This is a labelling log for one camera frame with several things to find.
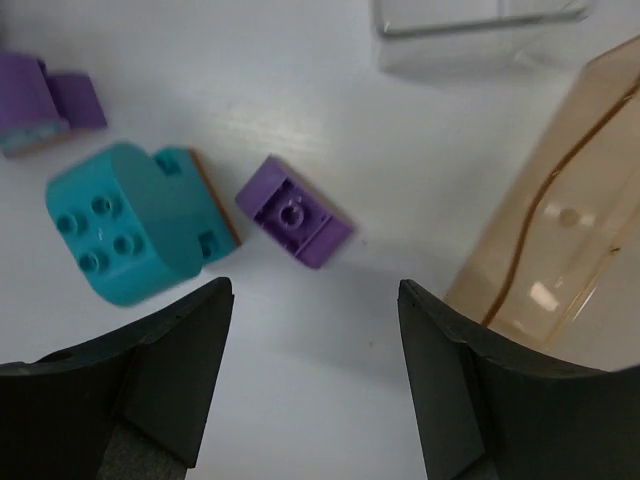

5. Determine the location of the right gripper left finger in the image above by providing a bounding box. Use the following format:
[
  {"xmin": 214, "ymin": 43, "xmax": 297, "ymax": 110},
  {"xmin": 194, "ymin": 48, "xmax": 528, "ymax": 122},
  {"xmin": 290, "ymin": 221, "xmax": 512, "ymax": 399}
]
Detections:
[{"xmin": 1, "ymin": 278, "xmax": 234, "ymax": 479}]

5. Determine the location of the amber plastic container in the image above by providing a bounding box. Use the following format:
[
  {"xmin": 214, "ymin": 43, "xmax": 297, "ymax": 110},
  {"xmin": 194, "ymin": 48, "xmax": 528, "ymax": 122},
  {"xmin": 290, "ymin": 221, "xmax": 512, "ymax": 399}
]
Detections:
[{"xmin": 445, "ymin": 39, "xmax": 639, "ymax": 371}]

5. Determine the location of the clear plastic container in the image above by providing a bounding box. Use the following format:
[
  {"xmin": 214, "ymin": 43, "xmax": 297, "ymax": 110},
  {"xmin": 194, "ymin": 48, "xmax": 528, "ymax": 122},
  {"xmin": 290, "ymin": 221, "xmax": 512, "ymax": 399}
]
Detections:
[{"xmin": 370, "ymin": 1, "xmax": 596, "ymax": 84}]

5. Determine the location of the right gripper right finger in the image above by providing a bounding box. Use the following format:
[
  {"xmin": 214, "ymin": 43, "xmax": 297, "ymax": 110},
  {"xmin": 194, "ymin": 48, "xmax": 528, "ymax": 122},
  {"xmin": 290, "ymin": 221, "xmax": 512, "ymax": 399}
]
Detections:
[{"xmin": 398, "ymin": 279, "xmax": 639, "ymax": 479}]

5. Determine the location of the teal arch lego brick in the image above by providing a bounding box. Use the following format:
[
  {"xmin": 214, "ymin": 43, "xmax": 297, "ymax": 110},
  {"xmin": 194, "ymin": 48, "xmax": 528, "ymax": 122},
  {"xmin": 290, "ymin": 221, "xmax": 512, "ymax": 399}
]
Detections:
[{"xmin": 45, "ymin": 142, "xmax": 240, "ymax": 307}]

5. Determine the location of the purple arch lego brick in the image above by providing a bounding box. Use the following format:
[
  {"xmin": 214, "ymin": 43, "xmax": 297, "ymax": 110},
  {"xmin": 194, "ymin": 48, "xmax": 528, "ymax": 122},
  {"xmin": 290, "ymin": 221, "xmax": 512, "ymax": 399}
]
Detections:
[{"xmin": 1, "ymin": 50, "xmax": 107, "ymax": 158}]

